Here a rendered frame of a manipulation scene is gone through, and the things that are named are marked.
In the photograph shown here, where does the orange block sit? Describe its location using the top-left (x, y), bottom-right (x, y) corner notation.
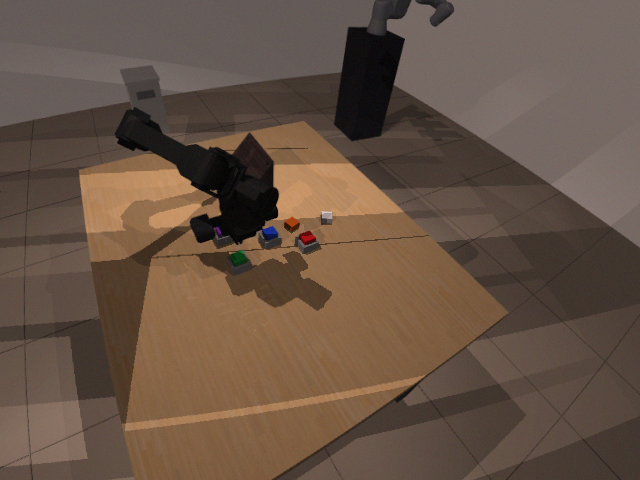
top-left (284, 217), bottom-right (300, 232)

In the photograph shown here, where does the purple button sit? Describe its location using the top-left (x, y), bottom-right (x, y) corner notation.
top-left (214, 227), bottom-right (234, 246)

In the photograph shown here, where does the red button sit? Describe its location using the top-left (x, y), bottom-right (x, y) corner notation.
top-left (295, 231), bottom-right (319, 254)

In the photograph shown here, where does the blue button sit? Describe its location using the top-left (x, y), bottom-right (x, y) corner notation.
top-left (258, 226), bottom-right (282, 249)

